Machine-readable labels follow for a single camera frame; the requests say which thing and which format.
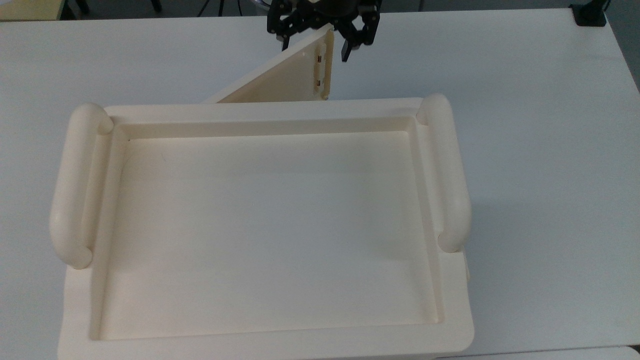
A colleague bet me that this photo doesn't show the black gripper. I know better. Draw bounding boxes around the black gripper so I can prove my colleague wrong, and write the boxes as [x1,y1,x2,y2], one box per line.
[266,0,382,64]

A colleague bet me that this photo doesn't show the cream triangular bracket panel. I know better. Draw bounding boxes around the cream triangular bracket panel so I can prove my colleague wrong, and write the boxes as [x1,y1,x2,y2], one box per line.
[202,26,335,104]

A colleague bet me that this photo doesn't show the black tripod legs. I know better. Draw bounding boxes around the black tripod legs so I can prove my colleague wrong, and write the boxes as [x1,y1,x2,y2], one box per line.
[197,0,227,18]

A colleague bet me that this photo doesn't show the black table clamp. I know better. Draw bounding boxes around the black table clamp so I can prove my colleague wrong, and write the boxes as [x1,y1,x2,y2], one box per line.
[569,0,609,27]

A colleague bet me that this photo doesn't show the yellow wooden board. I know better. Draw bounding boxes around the yellow wooden board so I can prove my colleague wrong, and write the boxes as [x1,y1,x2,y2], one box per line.
[0,0,67,22]

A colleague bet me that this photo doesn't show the cream plastic tray with handles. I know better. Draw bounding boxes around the cream plastic tray with handles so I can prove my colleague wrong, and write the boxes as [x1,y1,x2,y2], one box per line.
[49,92,476,360]

